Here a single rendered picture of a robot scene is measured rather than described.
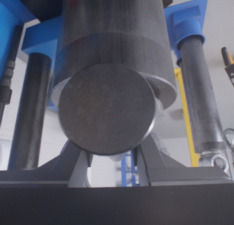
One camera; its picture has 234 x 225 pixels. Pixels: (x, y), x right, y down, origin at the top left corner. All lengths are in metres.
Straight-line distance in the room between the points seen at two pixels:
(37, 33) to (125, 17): 0.47
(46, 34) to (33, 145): 0.37
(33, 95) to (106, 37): 0.42
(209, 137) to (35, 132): 1.29
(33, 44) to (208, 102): 1.37
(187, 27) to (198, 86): 0.66
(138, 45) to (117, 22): 0.04
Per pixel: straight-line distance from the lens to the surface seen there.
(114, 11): 0.26
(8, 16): 0.72
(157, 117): 0.28
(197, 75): 1.69
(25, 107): 0.59
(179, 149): 10.90
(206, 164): 1.57
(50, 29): 0.65
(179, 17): 2.07
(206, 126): 1.53
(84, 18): 0.26
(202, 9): 2.23
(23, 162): 0.55
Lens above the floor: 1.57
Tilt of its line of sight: 20 degrees down
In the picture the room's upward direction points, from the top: 179 degrees clockwise
